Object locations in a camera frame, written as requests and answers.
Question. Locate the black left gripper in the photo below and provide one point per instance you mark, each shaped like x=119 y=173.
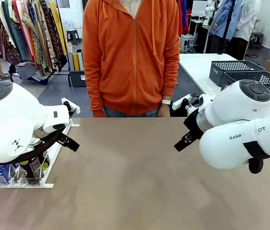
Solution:
x=62 y=138

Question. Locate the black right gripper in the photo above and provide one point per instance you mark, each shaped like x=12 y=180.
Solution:
x=193 y=125

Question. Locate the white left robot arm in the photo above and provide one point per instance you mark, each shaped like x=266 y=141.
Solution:
x=5 y=119

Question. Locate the person's right forearm orange sleeve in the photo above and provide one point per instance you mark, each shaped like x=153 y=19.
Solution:
x=95 y=95

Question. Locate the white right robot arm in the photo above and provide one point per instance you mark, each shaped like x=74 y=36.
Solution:
x=233 y=107

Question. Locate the person's left forearm orange sleeve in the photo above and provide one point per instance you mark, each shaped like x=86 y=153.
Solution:
x=171 y=81

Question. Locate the person's left hand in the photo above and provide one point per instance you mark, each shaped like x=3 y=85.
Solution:
x=165 y=111

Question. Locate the black drink can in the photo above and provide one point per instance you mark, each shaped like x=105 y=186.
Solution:
x=45 y=160
x=33 y=169

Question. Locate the white wrist watch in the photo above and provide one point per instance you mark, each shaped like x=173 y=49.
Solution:
x=166 y=101

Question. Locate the grey storage bin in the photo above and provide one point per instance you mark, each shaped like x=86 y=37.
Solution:
x=77 y=79

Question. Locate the white side table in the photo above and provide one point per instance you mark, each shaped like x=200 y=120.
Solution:
x=197 y=69

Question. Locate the pale grey fabric roll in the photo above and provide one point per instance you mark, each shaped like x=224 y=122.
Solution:
x=70 y=62

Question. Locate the yellow fabric roll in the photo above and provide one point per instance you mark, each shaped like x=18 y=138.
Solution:
x=75 y=61

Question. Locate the white fabric roll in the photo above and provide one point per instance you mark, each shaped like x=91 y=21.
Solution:
x=80 y=61

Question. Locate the grey cloth pile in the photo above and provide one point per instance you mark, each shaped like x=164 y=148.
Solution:
x=29 y=70

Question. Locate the person in orange hoodie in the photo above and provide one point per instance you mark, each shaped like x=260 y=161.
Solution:
x=130 y=60

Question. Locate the white computer case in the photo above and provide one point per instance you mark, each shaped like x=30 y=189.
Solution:
x=187 y=43

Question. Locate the black plastic stool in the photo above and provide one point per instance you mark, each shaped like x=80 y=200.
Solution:
x=72 y=36

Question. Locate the rack of colourful hanging garments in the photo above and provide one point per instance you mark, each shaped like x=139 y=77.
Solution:
x=34 y=33

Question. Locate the yellow hanging garment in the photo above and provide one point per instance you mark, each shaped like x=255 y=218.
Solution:
x=59 y=26

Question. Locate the black stand pole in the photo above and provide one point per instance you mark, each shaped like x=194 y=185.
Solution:
x=228 y=26

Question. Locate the red hanging garment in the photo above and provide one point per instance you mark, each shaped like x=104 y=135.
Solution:
x=181 y=16

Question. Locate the grey stool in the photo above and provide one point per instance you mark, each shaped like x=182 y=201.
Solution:
x=257 y=37

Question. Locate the blue hanging shirt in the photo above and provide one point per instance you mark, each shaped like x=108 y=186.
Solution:
x=221 y=19

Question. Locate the white mannequin torso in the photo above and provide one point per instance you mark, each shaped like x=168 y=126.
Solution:
x=209 y=8

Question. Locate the white hanging shirt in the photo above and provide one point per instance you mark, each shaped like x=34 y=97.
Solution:
x=246 y=19

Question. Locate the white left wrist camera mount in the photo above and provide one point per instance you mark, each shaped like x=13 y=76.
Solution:
x=74 y=110

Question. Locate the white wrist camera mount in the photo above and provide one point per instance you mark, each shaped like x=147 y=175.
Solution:
x=74 y=110
x=179 y=101

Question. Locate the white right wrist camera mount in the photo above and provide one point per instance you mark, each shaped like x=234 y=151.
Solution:
x=179 y=101

